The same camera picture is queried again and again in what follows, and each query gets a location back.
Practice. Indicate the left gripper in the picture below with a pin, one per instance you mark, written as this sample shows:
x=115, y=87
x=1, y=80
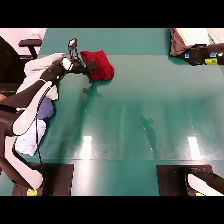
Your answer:
x=81, y=66

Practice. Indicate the lavender garment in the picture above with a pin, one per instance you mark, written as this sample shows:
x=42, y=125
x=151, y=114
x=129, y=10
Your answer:
x=46, y=110

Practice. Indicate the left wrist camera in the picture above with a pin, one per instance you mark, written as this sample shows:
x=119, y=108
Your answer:
x=72, y=43

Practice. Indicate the red garment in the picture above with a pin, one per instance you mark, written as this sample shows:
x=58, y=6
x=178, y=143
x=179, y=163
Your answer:
x=100, y=65

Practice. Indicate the brown garment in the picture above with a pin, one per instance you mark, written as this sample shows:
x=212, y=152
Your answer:
x=176, y=43

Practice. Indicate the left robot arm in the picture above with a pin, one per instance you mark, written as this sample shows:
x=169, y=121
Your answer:
x=28, y=115

